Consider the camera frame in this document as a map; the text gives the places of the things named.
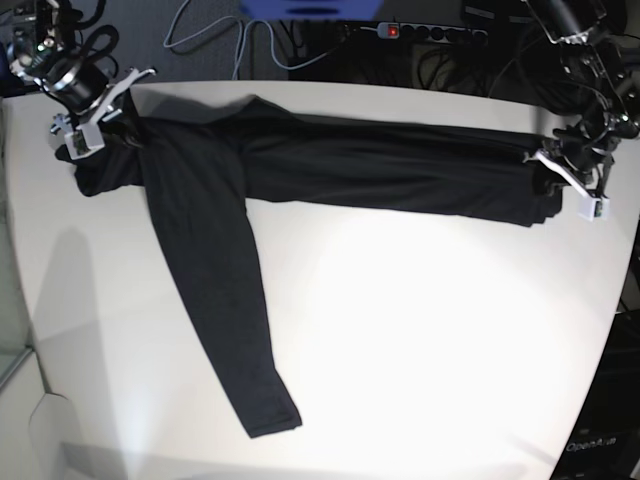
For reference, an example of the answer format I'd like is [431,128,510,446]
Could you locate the light grey cable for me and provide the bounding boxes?
[164,0,331,81]

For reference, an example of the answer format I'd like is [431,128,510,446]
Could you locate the black OpenArm case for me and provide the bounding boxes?
[551,310,639,479]

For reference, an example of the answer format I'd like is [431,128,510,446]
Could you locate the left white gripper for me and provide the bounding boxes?
[524,137,613,221]

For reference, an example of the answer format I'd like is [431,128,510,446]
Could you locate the white power strip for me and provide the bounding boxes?
[373,22,489,47]

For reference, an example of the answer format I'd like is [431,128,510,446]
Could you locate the blue box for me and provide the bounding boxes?
[240,0,383,21]

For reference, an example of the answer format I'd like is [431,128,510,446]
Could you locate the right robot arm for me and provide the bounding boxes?
[1,1,156,160]

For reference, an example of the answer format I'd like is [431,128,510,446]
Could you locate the black long-sleeve shirt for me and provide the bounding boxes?
[74,97,563,438]

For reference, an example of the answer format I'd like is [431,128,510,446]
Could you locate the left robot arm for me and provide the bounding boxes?
[526,1,639,221]

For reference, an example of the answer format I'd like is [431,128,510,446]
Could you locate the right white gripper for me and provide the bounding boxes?
[47,65,156,161]

